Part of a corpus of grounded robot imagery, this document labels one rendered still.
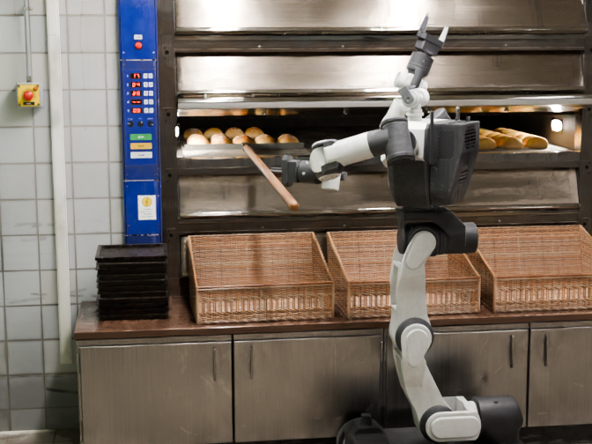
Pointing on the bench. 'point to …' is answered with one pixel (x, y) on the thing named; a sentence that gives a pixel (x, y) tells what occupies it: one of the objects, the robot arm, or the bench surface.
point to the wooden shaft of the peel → (272, 180)
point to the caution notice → (146, 207)
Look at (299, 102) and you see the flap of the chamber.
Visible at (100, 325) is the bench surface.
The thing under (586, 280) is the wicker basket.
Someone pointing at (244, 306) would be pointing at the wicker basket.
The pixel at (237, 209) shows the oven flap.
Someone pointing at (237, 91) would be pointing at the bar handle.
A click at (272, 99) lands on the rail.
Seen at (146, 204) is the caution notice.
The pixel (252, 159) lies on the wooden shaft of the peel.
